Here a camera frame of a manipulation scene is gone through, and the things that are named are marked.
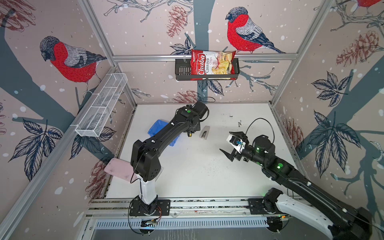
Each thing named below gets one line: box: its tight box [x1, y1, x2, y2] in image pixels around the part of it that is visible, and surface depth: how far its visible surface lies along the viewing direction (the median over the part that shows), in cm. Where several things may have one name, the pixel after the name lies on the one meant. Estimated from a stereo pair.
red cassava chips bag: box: [190, 49, 237, 81], surface depth 90 cm
